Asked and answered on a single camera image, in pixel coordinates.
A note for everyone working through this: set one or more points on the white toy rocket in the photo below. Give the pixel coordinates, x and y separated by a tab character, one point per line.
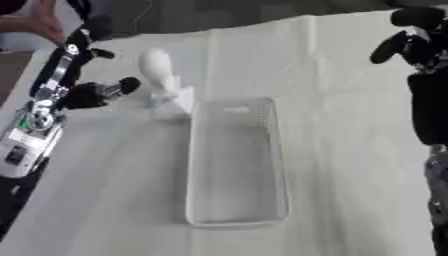
166	83

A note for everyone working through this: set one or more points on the person's hand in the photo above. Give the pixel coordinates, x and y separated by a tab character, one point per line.
36	23

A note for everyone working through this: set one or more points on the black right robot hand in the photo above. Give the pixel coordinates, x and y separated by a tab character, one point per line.
429	100

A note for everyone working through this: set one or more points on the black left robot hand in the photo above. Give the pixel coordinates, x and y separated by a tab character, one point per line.
79	95

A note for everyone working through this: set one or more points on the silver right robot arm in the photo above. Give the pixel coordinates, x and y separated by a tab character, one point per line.
438	200

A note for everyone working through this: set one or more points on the white plastic basket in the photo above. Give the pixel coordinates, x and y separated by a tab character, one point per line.
236	163

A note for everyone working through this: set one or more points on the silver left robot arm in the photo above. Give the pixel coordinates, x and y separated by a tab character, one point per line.
26	143

